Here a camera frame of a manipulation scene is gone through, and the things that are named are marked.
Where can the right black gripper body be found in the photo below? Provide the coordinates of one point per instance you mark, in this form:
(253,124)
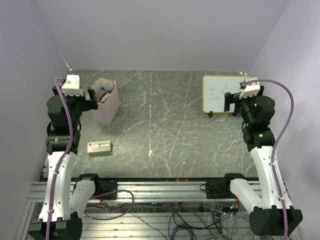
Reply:
(243,105)

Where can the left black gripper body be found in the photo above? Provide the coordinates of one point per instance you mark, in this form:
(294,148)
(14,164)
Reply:
(78,104)

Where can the brown chocolate bar wrapper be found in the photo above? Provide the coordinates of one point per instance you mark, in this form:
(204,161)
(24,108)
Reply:
(103,97)

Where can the pink paper bag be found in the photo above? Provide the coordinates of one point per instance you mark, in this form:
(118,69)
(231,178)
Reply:
(106,111)

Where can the small whiteboard with stand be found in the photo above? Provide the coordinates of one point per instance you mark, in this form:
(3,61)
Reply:
(214,88)

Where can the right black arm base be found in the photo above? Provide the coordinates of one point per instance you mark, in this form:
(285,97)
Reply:
(217,188)

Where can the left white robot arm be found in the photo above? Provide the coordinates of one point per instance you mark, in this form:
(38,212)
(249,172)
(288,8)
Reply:
(63,206)

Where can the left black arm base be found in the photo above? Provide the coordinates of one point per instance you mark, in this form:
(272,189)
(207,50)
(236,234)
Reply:
(106,186)

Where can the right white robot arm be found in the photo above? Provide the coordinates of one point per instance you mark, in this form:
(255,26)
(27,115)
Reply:
(271,213)

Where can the white cardboard box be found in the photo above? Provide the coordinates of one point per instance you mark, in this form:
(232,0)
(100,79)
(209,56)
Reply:
(99,148)

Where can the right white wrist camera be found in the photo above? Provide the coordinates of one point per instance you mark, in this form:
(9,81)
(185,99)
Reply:
(251,87)

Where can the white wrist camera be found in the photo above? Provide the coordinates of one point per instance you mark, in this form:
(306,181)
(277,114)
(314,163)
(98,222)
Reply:
(251,87)
(71,86)

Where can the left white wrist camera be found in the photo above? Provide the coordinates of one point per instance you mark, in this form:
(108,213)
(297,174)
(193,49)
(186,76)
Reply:
(71,86)

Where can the aluminium frame rail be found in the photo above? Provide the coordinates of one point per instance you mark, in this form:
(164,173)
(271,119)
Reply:
(151,192)

